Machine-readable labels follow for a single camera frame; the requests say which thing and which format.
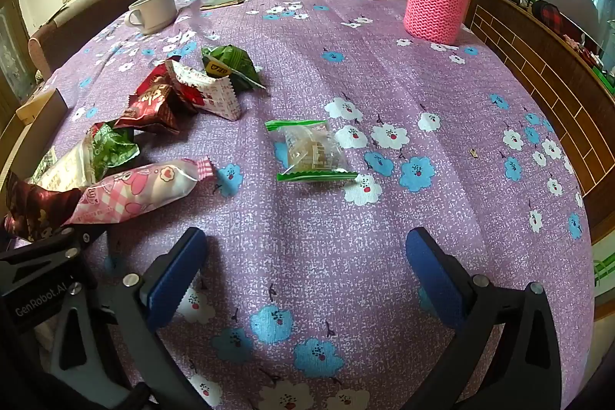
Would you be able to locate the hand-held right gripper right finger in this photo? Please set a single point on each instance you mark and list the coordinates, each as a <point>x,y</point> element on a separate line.
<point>432,275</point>

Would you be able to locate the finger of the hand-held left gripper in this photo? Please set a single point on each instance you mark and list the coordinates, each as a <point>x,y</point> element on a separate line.
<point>67,252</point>

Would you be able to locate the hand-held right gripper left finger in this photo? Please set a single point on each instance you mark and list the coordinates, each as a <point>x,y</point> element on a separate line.
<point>175,275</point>

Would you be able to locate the pink cartoon snack packet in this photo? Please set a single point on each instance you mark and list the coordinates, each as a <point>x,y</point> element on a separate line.
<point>139,189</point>

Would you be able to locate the green and white snack packet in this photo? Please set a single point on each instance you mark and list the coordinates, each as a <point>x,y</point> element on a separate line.
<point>105,148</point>

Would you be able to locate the dark red foil snack packet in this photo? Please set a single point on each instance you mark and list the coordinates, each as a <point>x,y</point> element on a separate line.
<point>33,208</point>

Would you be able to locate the cardboard box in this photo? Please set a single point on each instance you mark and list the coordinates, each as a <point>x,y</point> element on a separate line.
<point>45,107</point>

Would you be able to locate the clear green-edged candy packet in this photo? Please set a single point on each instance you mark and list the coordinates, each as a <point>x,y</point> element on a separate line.
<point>307,148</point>

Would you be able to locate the red and white snack packet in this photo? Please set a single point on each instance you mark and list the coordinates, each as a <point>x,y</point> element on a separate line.
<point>211,90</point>

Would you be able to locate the wooden glass-door cabinet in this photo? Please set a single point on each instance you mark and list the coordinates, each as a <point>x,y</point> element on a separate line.
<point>12,54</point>

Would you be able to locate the purple floral tablecloth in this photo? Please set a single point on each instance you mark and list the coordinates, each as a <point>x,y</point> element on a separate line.
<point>312,78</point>

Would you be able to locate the brown armchair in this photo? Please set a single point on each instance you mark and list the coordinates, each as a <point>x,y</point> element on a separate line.
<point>77,21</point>

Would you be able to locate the white cup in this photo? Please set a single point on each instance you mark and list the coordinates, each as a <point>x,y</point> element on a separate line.
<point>156,9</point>

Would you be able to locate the pink knitted sleeve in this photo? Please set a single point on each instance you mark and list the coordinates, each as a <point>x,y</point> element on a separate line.
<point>437,6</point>

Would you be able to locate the red plaid bag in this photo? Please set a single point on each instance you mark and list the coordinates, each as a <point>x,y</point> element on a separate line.
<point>557,17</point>

